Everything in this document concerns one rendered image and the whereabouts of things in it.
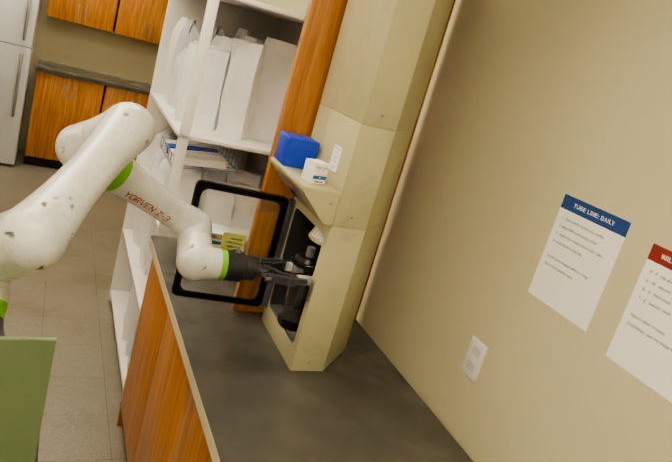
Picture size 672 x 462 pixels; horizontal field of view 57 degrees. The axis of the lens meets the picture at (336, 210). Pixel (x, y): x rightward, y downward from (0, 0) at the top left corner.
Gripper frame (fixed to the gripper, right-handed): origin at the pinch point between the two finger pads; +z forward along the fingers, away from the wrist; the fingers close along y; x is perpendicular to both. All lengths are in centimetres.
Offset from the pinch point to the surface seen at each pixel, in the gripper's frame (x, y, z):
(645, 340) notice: -29, -85, 40
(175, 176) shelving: 3, 101, -25
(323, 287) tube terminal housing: -2.7, -14.9, 0.1
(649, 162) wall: -64, -69, 40
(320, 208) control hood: -26.2, -14.9, -8.0
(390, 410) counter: 25.2, -34.3, 22.9
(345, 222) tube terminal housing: -23.3, -14.9, 0.8
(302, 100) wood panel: -50, 22, -7
